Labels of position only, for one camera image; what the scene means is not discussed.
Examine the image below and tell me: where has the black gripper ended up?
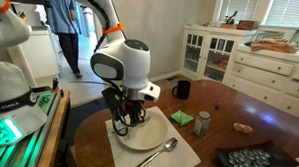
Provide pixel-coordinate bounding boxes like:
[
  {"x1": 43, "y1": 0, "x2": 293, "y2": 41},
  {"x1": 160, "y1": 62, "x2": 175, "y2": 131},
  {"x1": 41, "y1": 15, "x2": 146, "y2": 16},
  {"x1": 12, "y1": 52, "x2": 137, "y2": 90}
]
[{"x1": 123, "y1": 89, "x2": 147, "y2": 128}]

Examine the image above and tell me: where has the silver spoon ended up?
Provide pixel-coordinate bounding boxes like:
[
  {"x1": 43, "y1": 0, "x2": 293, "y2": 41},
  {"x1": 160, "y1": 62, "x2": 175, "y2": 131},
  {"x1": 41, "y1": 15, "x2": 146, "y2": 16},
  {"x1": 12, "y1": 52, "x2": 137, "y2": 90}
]
[{"x1": 129, "y1": 136, "x2": 180, "y2": 167}]

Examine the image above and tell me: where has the white round plate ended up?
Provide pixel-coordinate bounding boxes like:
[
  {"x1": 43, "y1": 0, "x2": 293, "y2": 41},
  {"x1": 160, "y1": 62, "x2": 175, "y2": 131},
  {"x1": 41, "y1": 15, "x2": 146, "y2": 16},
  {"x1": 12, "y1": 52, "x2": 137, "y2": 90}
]
[{"x1": 115, "y1": 109, "x2": 170, "y2": 152}]

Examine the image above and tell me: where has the green folded cloth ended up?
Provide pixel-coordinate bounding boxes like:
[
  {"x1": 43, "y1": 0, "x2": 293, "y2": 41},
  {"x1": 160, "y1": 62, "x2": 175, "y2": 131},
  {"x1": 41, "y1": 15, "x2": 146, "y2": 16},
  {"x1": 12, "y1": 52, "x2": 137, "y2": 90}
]
[{"x1": 169, "y1": 109, "x2": 196, "y2": 127}]

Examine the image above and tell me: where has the black mug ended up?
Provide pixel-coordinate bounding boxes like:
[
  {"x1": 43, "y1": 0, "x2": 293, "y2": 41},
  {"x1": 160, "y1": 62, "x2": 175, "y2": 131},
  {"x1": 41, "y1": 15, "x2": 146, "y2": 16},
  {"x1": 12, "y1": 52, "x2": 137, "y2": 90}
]
[{"x1": 171, "y1": 79, "x2": 192, "y2": 101}]

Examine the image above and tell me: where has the white paper placemat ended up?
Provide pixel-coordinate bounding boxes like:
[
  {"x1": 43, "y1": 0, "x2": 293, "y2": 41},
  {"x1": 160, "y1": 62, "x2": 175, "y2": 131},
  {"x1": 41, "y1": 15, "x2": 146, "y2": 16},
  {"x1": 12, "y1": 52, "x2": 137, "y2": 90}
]
[{"x1": 103, "y1": 104, "x2": 204, "y2": 167}]

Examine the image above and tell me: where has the black and red clamp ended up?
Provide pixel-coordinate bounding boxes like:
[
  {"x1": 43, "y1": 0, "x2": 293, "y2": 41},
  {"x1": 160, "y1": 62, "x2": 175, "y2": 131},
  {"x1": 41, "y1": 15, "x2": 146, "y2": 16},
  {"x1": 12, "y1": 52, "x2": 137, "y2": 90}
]
[{"x1": 50, "y1": 77, "x2": 61, "y2": 93}]

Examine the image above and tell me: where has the white glass door cabinet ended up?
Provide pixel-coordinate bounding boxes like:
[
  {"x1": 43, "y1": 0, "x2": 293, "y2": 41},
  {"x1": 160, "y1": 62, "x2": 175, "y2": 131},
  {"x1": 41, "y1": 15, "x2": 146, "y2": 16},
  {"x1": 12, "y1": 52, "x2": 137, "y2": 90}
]
[{"x1": 180, "y1": 24, "x2": 260, "y2": 85}]

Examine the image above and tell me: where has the tan crumpled paper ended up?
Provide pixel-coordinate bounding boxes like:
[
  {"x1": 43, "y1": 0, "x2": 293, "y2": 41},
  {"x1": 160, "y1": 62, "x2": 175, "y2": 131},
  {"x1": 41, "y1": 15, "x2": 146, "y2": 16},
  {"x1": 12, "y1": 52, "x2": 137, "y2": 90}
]
[{"x1": 232, "y1": 121, "x2": 255, "y2": 135}]

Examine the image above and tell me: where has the white kitchen counter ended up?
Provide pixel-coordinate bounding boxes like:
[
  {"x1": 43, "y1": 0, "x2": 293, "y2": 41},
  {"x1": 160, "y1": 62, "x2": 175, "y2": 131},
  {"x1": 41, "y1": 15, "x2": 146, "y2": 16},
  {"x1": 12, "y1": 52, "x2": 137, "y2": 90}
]
[{"x1": 3, "y1": 23, "x2": 64, "y2": 88}]

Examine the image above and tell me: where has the person in blue shirt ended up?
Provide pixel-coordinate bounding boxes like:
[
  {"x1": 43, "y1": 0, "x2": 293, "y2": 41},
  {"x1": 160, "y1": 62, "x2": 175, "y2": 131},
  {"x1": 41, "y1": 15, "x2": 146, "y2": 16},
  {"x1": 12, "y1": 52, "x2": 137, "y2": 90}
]
[{"x1": 39, "y1": 0, "x2": 87, "y2": 79}]

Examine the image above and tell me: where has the black tray with glass beads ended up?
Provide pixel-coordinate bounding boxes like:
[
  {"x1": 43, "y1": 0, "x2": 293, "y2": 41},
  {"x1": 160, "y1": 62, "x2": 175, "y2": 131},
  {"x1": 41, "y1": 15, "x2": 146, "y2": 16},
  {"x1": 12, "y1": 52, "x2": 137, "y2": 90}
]
[{"x1": 214, "y1": 138, "x2": 299, "y2": 167}]

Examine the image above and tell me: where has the white dresser with drawers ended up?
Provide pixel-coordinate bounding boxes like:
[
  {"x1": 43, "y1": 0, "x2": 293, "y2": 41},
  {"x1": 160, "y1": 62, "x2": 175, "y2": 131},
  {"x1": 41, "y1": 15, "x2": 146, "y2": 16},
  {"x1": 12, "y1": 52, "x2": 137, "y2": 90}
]
[{"x1": 222, "y1": 44, "x2": 299, "y2": 123}]

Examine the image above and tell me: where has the brown wooden box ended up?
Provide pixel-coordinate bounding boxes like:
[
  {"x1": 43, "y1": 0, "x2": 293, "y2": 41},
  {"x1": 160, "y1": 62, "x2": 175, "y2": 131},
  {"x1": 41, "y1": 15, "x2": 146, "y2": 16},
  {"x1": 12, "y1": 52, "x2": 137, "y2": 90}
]
[{"x1": 235, "y1": 19, "x2": 262, "y2": 31}]

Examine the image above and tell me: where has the small window with blinds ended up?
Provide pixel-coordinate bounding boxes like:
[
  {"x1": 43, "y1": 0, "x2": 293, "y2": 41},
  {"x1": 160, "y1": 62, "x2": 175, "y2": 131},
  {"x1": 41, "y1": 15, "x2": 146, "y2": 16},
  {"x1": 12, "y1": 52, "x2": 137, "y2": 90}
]
[{"x1": 218, "y1": 0, "x2": 263, "y2": 25}]

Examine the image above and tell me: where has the brown paper bag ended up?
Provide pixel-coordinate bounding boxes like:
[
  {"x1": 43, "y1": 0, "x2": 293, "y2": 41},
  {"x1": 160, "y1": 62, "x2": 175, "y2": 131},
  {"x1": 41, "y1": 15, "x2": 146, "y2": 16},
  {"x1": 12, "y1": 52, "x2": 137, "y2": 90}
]
[{"x1": 250, "y1": 36, "x2": 299, "y2": 55}]

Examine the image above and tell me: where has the large window with blinds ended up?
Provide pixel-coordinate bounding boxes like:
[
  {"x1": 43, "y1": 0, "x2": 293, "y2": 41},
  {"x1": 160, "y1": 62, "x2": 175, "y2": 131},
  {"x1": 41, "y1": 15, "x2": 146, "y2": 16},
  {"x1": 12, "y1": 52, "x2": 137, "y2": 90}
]
[{"x1": 265, "y1": 0, "x2": 299, "y2": 29}]

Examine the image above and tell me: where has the thin black cable loop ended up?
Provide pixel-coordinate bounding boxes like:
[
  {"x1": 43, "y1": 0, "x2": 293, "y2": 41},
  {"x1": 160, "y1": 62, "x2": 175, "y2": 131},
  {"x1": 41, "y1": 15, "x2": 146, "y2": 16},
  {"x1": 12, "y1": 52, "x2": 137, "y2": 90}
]
[{"x1": 111, "y1": 81, "x2": 149, "y2": 138}]

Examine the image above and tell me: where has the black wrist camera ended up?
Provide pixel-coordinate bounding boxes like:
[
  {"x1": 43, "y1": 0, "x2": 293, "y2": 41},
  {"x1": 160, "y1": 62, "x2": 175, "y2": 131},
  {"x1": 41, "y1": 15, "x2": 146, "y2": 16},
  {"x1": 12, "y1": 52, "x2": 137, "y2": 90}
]
[{"x1": 100, "y1": 86, "x2": 124, "y2": 122}]

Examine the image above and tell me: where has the black corrugated cable conduit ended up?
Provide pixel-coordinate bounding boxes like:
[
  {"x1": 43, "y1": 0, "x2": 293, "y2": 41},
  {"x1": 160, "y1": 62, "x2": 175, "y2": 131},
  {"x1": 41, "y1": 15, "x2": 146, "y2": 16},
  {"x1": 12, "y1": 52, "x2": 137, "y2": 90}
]
[{"x1": 72, "y1": 0, "x2": 113, "y2": 55}]

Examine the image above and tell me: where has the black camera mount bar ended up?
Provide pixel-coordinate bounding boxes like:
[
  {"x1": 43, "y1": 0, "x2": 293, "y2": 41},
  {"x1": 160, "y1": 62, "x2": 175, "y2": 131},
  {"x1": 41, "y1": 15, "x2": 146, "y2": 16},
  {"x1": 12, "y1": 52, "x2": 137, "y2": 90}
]
[{"x1": 10, "y1": 0, "x2": 52, "y2": 8}]

